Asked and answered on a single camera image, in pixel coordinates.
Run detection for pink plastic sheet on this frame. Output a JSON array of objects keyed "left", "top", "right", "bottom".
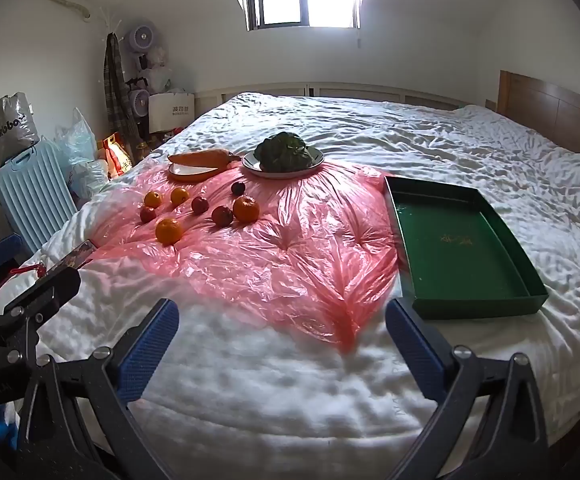
[{"left": 87, "top": 157, "right": 401, "bottom": 356}]

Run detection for dark printed packet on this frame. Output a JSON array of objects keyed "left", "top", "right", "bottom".
[{"left": 44, "top": 240, "right": 95, "bottom": 273}]

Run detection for white plastic bags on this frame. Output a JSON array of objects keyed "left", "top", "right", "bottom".
[{"left": 144, "top": 45, "right": 173, "bottom": 93}]

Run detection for white cardboard box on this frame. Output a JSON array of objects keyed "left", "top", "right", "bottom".
[{"left": 148, "top": 91, "right": 195, "bottom": 133}]

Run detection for green leafy vegetable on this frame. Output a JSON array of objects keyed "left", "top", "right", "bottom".
[{"left": 255, "top": 131, "right": 318, "bottom": 173}]

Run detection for red lantern bag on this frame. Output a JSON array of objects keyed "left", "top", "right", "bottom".
[{"left": 100, "top": 131, "right": 135, "bottom": 177}]

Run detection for white coat rack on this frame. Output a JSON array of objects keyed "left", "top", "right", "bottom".
[{"left": 97, "top": 6, "right": 123, "bottom": 36}]

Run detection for white plate with greens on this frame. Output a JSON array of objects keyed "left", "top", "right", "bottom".
[{"left": 242, "top": 147, "right": 325, "bottom": 180}]

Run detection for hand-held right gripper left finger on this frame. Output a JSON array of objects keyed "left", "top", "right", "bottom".
[{"left": 17, "top": 298, "right": 181, "bottom": 480}]

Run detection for clear plastic bag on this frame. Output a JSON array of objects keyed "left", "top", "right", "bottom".
[
  {"left": 54, "top": 107, "right": 98, "bottom": 176},
  {"left": 67, "top": 160, "right": 110, "bottom": 201}
]

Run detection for grey printed bag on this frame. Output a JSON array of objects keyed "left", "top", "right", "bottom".
[{"left": 0, "top": 91, "right": 40, "bottom": 166}]

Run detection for green rectangular tray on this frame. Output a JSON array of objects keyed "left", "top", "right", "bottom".
[{"left": 384, "top": 176, "right": 550, "bottom": 321}]

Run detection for light blue suitcase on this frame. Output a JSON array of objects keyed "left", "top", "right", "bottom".
[{"left": 0, "top": 137, "right": 78, "bottom": 256}]

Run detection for beige wooden bed rail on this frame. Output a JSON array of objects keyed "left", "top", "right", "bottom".
[{"left": 195, "top": 82, "right": 466, "bottom": 111}]

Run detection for wooden headboard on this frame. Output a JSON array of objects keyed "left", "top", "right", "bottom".
[{"left": 485, "top": 70, "right": 580, "bottom": 161}]

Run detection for plaid scarf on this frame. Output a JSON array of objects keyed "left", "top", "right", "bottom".
[{"left": 103, "top": 32, "right": 143, "bottom": 146}]

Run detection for carrot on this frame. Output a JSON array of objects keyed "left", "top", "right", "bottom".
[{"left": 167, "top": 149, "right": 243, "bottom": 168}]

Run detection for large bumpy orange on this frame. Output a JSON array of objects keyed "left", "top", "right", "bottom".
[{"left": 233, "top": 195, "right": 261, "bottom": 223}]

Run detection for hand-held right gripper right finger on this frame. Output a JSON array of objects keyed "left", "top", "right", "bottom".
[{"left": 385, "top": 299, "right": 563, "bottom": 480}]

